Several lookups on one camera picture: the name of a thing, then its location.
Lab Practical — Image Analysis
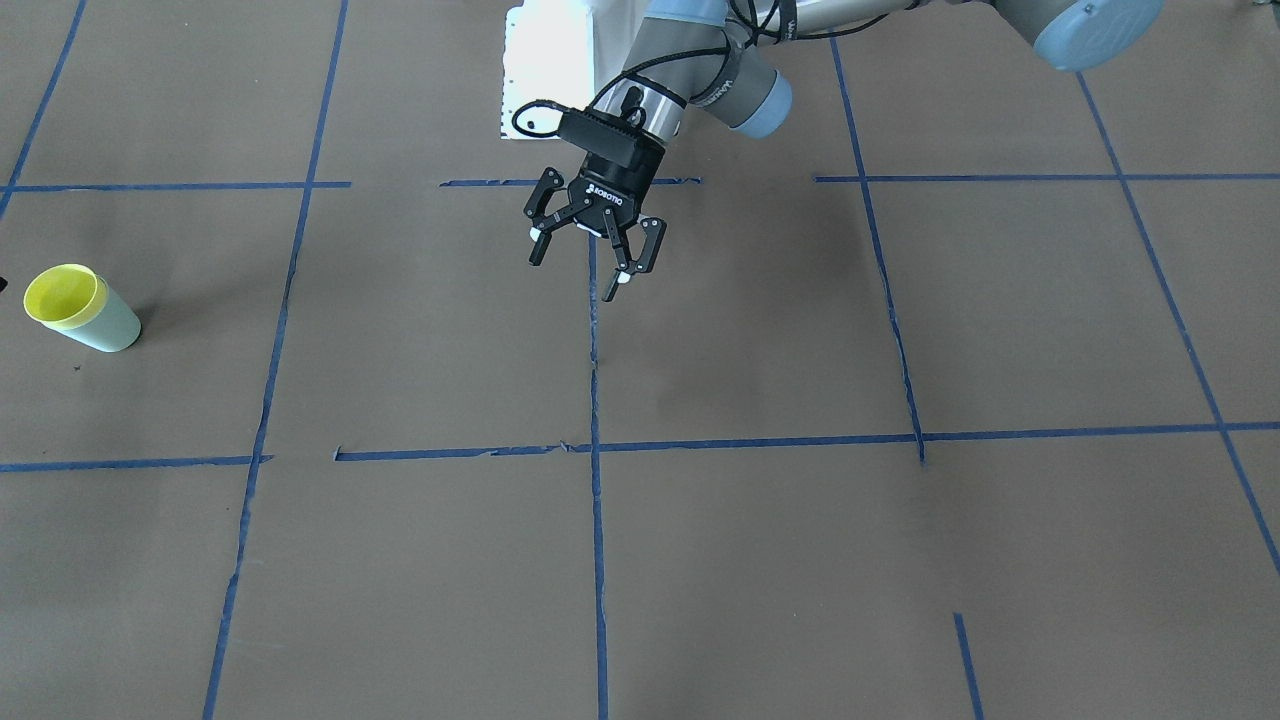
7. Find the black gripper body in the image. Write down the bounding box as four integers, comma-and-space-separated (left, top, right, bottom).
558, 109, 666, 236

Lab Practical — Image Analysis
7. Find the yellow plastic cup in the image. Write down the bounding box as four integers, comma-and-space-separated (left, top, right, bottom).
23, 263, 110, 331

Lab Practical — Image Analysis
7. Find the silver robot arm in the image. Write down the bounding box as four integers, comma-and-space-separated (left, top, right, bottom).
506, 1, 924, 300

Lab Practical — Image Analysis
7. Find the green plastic cup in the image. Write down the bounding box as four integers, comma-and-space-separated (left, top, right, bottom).
50, 284, 142, 354

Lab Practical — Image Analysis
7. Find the white camera mast base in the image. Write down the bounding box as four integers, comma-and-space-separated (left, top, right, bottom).
499, 1, 649, 142

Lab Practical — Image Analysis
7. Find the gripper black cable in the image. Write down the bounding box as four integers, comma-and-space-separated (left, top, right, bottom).
511, 0, 801, 141

